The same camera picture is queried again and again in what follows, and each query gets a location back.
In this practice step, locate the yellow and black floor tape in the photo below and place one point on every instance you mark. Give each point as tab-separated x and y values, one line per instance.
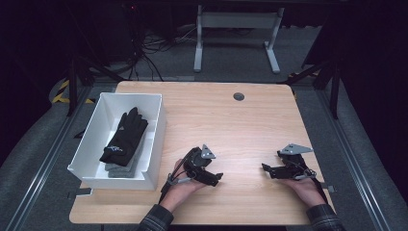
59	96

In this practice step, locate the black tripod stand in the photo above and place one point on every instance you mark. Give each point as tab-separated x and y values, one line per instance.
73	89
335	93

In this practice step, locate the white box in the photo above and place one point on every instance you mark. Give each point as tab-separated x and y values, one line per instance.
96	144

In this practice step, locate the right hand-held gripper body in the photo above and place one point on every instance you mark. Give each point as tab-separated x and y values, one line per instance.
293	165

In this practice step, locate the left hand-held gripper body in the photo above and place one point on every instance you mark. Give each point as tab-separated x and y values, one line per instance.
197	162

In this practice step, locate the white metal stand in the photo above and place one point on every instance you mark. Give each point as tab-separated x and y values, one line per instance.
237	20

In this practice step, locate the black glove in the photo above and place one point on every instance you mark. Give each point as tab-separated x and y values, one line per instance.
126	138

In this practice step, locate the grey table grommet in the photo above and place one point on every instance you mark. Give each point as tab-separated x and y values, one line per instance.
239	96

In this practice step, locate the aluminium floor rail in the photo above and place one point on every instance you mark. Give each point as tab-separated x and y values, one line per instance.
48	157
352	163

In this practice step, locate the person's right hand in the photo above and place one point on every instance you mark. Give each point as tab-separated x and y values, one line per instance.
306	191

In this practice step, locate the black table bracket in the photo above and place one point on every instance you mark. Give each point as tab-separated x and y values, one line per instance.
330	187

